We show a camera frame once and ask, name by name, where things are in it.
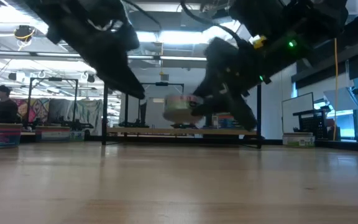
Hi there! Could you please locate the black cable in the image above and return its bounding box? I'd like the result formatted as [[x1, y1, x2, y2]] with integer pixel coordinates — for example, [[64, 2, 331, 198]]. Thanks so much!
[[180, 0, 245, 46], [122, 0, 163, 30]]

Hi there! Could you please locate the green white tuna can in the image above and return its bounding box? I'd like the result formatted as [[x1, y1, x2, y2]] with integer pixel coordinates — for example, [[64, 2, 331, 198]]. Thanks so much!
[[282, 132, 316, 148], [162, 94, 204, 124]]

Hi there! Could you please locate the white angled panel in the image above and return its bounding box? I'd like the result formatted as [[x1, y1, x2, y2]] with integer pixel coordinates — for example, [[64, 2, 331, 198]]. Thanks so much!
[[323, 88, 358, 112]]

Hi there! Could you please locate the pale tie-dye cloth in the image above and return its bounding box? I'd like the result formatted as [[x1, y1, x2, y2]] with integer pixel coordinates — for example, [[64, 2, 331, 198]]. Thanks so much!
[[73, 99, 104, 135]]

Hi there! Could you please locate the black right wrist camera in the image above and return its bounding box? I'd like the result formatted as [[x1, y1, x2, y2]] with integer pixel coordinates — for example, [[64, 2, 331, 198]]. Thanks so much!
[[204, 36, 245, 68]]

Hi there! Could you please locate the grey hanging cloth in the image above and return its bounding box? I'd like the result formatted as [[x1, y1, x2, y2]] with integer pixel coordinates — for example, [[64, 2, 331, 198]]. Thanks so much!
[[48, 98, 74, 122]]

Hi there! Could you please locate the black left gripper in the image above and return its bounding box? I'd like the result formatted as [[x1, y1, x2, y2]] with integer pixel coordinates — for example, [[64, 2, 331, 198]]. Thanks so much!
[[73, 29, 145, 100]]

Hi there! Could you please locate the person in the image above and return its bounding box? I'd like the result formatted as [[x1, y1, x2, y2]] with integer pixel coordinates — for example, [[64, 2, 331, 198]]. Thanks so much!
[[0, 85, 19, 124]]

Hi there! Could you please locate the black perforated cart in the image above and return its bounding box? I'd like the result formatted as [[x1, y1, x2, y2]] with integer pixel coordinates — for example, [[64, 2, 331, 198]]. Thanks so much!
[[292, 108, 329, 141]]

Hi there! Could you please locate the yellow tape tag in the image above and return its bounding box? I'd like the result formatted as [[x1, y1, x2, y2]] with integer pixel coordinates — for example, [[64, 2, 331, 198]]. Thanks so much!
[[252, 35, 267, 50]]

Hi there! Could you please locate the ceiling light strip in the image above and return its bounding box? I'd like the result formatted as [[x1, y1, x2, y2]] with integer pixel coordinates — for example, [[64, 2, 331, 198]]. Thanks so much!
[[0, 51, 83, 60]]

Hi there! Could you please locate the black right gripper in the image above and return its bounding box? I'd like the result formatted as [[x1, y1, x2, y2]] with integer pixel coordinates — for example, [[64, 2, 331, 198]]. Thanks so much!
[[191, 49, 265, 131]]

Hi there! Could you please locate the colourful patterned cloth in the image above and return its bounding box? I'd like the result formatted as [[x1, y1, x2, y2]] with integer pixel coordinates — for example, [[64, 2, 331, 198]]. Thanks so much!
[[12, 98, 50, 123]]

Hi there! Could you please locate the black metal frame stand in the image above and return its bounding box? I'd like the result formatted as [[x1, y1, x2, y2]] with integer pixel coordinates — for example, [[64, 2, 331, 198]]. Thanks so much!
[[26, 77, 79, 125], [140, 82, 185, 128]]

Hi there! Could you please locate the white board on stand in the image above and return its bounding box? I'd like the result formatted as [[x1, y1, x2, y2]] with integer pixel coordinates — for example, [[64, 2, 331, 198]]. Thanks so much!
[[281, 91, 315, 139]]

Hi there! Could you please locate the black ceiling cable reel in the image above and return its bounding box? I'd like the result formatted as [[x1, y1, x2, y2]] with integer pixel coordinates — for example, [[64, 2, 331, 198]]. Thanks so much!
[[13, 24, 37, 50]]

